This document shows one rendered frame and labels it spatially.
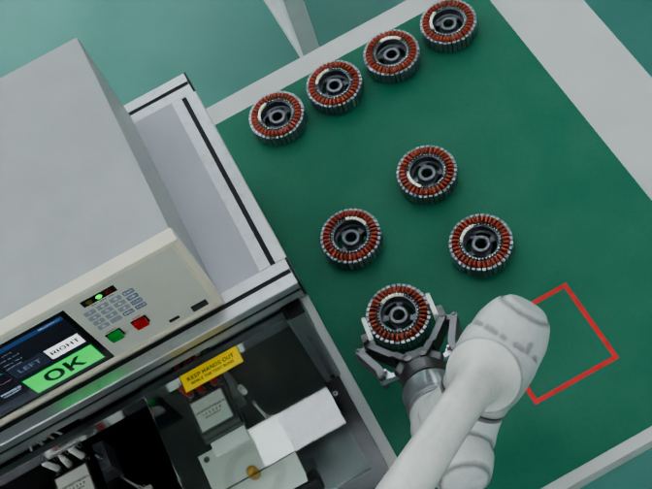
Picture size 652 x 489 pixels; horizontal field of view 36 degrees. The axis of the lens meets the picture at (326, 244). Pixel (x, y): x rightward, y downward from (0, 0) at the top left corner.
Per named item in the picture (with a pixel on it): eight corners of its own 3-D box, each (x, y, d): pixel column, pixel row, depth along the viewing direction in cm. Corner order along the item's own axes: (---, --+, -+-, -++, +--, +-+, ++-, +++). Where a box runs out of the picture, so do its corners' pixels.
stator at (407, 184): (433, 144, 191) (431, 133, 187) (471, 181, 185) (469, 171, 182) (386, 178, 189) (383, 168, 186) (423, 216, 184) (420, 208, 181)
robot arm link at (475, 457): (453, 445, 154) (493, 379, 149) (483, 518, 141) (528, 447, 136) (391, 430, 151) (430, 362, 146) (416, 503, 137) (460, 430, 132)
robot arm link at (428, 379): (473, 422, 153) (463, 398, 158) (458, 378, 148) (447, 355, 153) (418, 443, 153) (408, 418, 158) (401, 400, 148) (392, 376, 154)
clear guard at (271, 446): (372, 469, 139) (364, 458, 134) (219, 554, 138) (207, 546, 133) (275, 286, 155) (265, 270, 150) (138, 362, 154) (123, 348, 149)
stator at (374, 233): (371, 277, 181) (368, 269, 178) (314, 262, 185) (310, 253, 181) (392, 224, 185) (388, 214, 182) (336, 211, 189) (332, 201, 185)
